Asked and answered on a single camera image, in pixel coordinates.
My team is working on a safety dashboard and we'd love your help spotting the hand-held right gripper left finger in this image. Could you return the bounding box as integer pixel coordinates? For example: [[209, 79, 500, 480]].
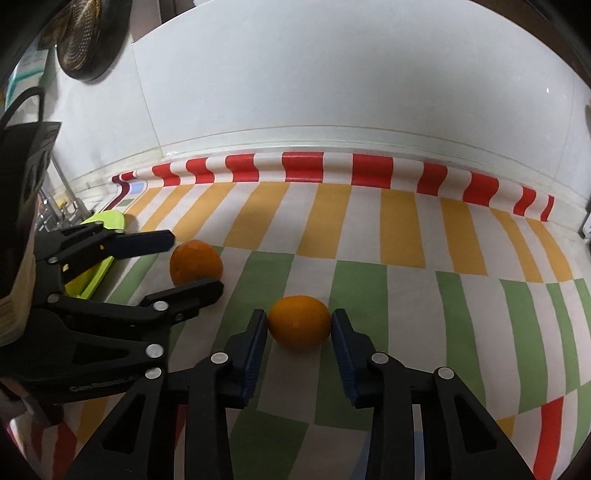
[[65, 308, 269, 480]]

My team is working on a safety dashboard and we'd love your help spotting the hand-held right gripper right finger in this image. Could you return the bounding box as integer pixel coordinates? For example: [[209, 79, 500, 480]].
[[331, 308, 536, 480]]

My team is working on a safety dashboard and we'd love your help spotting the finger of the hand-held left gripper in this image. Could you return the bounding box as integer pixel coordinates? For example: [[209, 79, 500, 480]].
[[46, 278, 225, 329], [34, 220, 176, 278]]

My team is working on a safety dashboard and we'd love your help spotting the round tangerine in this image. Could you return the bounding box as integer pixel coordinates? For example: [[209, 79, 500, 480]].
[[169, 240, 223, 287]]

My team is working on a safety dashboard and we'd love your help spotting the small smooth oval orange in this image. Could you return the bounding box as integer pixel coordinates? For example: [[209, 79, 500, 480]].
[[268, 295, 332, 352]]

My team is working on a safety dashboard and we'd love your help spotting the green plate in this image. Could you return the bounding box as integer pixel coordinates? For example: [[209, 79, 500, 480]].
[[65, 210, 126, 298]]

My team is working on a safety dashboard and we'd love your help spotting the person's left forearm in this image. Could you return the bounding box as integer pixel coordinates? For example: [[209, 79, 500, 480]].
[[0, 256, 37, 346]]

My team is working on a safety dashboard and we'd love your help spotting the metal faucet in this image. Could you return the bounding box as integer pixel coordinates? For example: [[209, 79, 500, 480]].
[[37, 152, 89, 232]]

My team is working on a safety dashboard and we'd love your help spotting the striped colourful tablecloth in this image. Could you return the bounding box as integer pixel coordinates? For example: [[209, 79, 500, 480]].
[[0, 150, 591, 480]]

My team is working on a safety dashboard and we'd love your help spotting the black hanging pan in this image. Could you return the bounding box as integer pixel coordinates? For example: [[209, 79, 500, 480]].
[[55, 0, 133, 83]]

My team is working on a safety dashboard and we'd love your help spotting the metal mesh strainer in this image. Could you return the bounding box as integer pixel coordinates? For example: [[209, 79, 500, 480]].
[[61, 0, 105, 66]]

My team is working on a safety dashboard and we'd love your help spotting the black cable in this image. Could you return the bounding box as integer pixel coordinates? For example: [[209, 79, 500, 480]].
[[0, 87, 46, 127]]

